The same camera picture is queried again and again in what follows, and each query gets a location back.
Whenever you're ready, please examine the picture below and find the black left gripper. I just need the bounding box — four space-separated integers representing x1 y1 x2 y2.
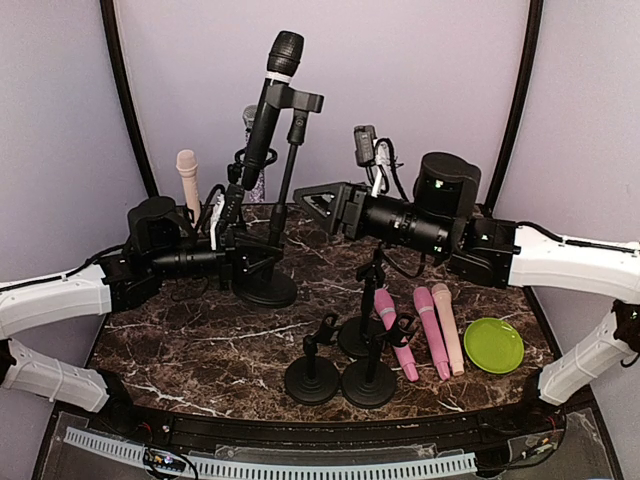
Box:
148 227 284 291

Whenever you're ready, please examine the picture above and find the glitter silver-head microphone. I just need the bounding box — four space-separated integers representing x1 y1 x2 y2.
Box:
242 103 266 203

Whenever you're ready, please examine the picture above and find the black tripod shock-mount stand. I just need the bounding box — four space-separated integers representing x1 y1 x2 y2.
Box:
227 148 278 184

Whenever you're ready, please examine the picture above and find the black stand with clip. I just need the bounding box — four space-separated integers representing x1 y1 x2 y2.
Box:
338 245 386 359

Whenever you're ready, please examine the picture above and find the small beige microphone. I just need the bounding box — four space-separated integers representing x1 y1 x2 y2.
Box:
176 149 201 224

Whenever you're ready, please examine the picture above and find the pink microphone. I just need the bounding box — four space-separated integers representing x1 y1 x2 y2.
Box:
374 288 419 382
413 287 451 381

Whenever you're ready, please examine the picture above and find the black round-base stand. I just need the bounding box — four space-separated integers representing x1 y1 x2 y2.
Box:
284 313 340 406
341 313 416 409

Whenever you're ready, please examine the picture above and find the black microphone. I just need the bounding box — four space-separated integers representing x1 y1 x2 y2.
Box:
258 30 304 166

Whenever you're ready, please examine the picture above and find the beige microphone tall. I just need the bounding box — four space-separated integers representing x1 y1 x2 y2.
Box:
431 283 464 377

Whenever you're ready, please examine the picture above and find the black round-base stand front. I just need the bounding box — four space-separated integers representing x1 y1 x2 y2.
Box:
341 313 416 409

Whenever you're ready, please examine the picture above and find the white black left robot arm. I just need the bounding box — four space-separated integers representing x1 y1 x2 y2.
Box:
1 196 282 436

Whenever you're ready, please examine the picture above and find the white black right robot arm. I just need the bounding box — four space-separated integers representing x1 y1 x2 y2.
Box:
293 152 639 434

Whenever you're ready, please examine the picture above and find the green plate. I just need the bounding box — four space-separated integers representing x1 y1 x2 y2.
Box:
463 318 525 375

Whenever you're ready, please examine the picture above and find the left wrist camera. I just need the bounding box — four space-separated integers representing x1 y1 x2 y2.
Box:
210 184 245 251

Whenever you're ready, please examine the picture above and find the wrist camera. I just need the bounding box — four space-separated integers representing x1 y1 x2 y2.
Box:
353 125 404 197
210 184 245 251

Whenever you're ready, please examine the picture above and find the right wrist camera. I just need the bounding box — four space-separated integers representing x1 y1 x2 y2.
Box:
353 125 404 197

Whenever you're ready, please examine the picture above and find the white cable duct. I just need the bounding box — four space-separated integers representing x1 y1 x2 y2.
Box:
63 427 477 479

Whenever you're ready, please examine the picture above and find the black front rail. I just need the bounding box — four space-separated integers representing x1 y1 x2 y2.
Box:
133 405 560 450

